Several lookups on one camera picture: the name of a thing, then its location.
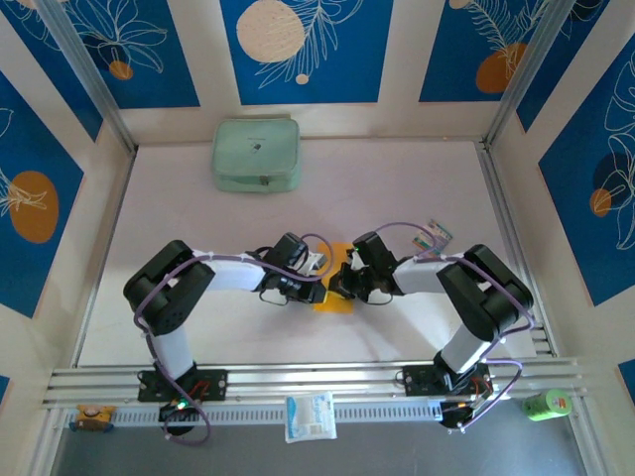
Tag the orange paper sheet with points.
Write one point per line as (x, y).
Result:
(337, 306)

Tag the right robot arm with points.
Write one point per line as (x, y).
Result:
(421, 277)

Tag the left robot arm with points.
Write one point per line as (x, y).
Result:
(233, 277)

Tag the small blue green packet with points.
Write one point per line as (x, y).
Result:
(431, 235)

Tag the white wipes packet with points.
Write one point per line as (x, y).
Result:
(310, 416)

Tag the mint green zip pouch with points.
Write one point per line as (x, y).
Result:
(255, 149)

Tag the black controller board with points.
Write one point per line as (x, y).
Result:
(178, 411)
(456, 414)

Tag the green can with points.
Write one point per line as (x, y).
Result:
(546, 405)

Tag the small yellow blue toy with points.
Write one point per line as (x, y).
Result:
(91, 417)

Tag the long aluminium base rail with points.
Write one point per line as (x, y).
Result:
(317, 377)

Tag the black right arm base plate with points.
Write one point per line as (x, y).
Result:
(419, 379)

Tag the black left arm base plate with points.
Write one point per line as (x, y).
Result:
(213, 384)

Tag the aluminium side rail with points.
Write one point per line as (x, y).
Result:
(492, 173)
(107, 243)

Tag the aluminium frame post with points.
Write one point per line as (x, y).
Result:
(85, 69)
(530, 69)

